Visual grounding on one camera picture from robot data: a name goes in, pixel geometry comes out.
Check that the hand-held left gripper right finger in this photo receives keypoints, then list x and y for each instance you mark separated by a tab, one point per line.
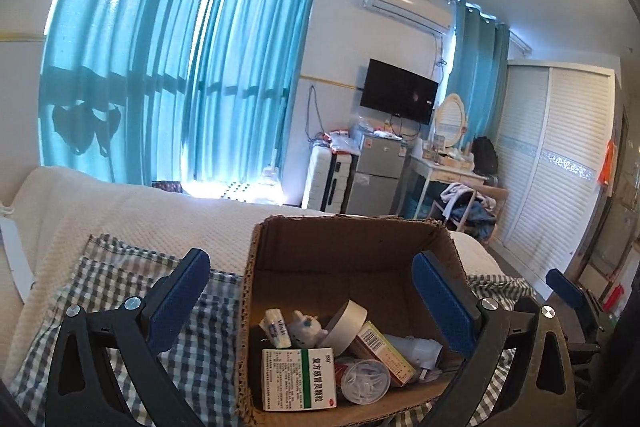
442	302

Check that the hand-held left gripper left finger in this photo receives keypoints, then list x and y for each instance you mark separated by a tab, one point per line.
182	297

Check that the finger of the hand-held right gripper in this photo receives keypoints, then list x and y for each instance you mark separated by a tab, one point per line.
526	305
565	289

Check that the white plug charger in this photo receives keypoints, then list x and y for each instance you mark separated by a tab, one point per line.
420	349

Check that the red orange small box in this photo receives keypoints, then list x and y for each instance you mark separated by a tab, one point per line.
382	349

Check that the white tape roll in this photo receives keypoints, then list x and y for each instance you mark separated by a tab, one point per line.
345	322

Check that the brown cardboard box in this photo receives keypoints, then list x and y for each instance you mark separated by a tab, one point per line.
340	257

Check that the small white toy figure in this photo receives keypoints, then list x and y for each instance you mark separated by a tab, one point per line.
305	329

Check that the grey white checked cloth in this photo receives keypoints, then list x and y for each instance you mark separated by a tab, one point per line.
210	357

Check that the pile of clothes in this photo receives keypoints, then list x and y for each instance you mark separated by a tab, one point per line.
470	209

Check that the small white blue tube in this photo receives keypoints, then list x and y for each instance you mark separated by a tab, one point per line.
275	329

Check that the clear round plastic container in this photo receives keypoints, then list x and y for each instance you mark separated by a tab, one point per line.
365	382

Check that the wooden chair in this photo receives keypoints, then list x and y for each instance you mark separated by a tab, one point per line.
497	197

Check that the white louvred wardrobe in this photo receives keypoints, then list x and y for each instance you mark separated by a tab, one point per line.
555	167

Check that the white dressing table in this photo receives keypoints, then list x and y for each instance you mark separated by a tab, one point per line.
425	177

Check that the orange hanging cloth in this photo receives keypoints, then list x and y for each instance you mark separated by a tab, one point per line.
606	162

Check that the green white medicine box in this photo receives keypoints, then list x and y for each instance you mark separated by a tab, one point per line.
295	379

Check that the clear water jug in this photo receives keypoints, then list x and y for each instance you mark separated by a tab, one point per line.
271	187

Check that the small silver fridge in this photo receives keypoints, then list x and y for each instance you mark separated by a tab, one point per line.
375	177

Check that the black backpack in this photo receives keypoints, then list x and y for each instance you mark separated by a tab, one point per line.
485	156

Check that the white suitcase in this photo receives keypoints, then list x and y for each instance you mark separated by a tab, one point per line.
327	179

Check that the white flat strip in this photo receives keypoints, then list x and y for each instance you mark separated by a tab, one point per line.
15	252

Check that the red white plastic bags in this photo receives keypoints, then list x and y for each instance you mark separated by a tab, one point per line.
342	142

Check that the blue curtain beside wardrobe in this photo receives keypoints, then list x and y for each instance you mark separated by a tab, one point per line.
477	77

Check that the narrow blue window curtain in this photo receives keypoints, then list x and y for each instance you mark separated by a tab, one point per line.
250	67

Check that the wide blue window curtain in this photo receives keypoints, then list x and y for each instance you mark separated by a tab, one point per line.
130	57

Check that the white air conditioner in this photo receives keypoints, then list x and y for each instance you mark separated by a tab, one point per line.
405	4

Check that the black wall television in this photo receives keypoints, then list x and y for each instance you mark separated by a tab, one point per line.
400	92

